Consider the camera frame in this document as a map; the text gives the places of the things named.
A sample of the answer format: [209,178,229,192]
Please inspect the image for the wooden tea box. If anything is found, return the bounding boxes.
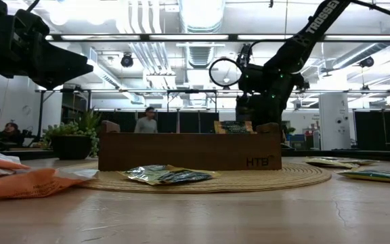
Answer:
[97,121,283,171]

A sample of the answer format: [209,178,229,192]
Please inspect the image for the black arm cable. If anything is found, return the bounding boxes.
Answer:
[25,0,42,13]
[209,56,244,88]

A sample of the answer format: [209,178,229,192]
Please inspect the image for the white column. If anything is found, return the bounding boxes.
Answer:
[318,93,351,151]

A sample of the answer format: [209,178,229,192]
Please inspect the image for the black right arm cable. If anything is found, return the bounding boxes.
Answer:
[209,56,244,88]

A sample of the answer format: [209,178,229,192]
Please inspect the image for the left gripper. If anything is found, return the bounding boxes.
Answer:
[0,0,94,91]

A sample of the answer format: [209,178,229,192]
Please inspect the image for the person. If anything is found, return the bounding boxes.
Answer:
[0,121,25,146]
[133,106,158,134]

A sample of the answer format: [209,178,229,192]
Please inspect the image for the black partition panel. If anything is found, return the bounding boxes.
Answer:
[353,110,390,151]
[100,110,220,134]

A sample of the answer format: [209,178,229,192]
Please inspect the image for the round woven placemat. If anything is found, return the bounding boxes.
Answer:
[58,161,333,195]

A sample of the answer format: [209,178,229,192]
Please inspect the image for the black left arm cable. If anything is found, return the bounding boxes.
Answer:
[25,0,42,13]

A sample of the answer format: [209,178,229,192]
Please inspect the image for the potted green succulent plant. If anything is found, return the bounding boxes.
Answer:
[42,108,103,161]

